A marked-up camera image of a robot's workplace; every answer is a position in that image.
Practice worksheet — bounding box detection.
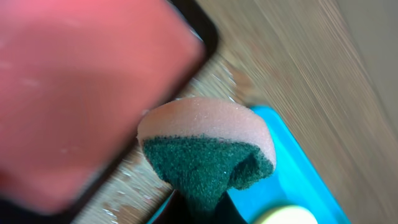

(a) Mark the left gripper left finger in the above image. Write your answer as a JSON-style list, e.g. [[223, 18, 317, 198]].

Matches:
[[152, 190, 187, 224]]

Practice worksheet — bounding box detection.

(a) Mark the teal plastic serving tray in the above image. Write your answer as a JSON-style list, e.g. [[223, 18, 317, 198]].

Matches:
[[146, 105, 352, 224]]

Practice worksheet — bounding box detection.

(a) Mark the yellow-green plate with red stain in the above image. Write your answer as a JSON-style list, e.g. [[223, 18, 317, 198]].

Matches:
[[253, 205, 318, 224]]

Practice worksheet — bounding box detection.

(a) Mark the dark red tray with water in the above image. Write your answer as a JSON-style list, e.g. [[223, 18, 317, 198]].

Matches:
[[1, 0, 219, 223]]

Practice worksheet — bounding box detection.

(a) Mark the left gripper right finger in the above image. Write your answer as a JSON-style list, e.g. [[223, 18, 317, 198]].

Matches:
[[217, 192, 247, 224]]

